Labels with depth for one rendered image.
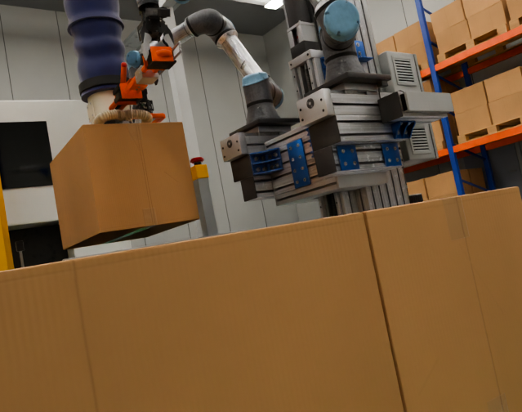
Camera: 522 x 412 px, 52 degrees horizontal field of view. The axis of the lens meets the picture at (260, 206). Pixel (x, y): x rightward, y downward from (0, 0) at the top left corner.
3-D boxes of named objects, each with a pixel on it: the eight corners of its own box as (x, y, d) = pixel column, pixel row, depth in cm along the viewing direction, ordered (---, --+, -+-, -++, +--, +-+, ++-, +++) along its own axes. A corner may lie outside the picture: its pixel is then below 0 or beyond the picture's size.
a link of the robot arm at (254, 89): (241, 105, 227) (235, 73, 228) (253, 110, 239) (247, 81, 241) (267, 96, 223) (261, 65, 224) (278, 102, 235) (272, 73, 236)
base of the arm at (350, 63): (345, 92, 201) (341, 67, 202) (376, 77, 189) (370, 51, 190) (317, 91, 192) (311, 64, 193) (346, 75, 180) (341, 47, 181)
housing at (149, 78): (135, 84, 192) (133, 73, 192) (153, 84, 196) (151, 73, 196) (141, 77, 186) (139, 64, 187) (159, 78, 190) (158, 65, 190)
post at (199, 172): (225, 363, 266) (189, 167, 274) (236, 360, 269) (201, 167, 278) (231, 364, 260) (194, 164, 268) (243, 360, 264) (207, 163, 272)
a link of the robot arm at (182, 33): (215, 19, 233) (128, 72, 250) (225, 27, 243) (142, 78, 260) (206, -4, 235) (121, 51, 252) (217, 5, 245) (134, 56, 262)
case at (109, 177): (63, 250, 240) (49, 163, 243) (147, 237, 262) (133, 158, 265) (100, 233, 190) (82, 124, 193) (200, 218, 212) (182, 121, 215)
